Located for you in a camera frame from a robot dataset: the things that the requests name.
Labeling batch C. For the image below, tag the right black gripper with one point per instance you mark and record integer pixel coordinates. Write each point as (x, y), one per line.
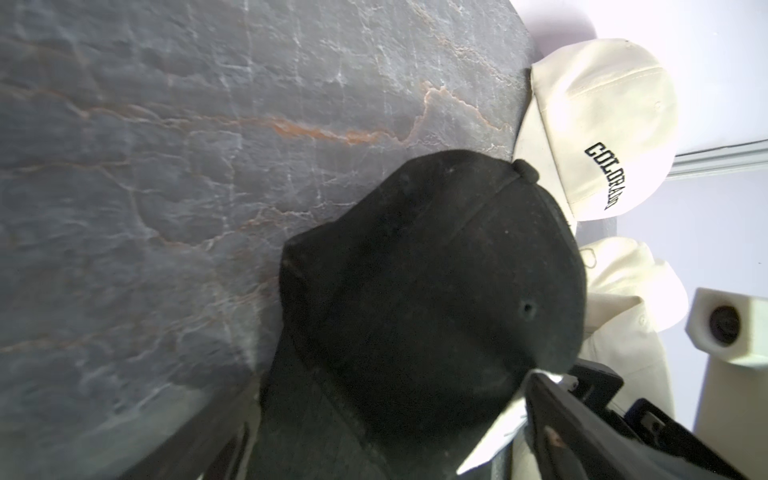
(596, 385)

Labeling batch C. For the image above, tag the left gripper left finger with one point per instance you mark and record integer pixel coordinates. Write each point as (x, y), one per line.
(216, 443)

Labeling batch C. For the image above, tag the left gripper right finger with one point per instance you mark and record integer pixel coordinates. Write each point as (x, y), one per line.
(570, 441)

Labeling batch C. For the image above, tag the black cap with white patch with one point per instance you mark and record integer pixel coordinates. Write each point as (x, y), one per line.
(412, 321)

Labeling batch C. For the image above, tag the cream Colorado cap middle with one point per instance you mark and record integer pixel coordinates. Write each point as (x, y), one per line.
(631, 298)

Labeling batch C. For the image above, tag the cream colorado cap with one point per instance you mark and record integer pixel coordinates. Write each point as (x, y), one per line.
(600, 127)
(631, 298)

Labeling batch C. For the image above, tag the cream Colorado cap back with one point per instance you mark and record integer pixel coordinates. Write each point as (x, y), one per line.
(600, 127)

